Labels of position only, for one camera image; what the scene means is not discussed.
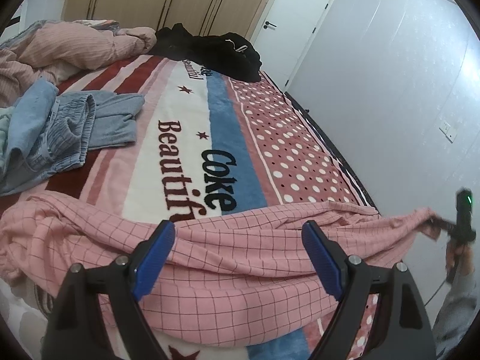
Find pink checked pants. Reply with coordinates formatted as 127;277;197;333
1;191;439;347

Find white bedroom door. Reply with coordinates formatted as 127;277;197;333
254;0;333;91

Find person's right hand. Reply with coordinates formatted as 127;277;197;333
446;239;474;276

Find white grey patterned garment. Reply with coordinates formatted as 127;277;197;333
1;279;47;359

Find blue denim garment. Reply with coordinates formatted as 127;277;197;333
1;79;145;196

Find patterned fleece bed blanket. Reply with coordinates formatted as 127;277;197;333
0;53;380;360

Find light teal folded garment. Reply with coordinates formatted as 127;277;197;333
0;106;15;179

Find black garment pile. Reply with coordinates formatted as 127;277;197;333
149;23;262;83

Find pink striped duvet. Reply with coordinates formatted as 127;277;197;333
1;20;156;108

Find white bed headboard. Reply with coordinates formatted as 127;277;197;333
0;0;28;41

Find white wall socket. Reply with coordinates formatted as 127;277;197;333
439;121;457;143

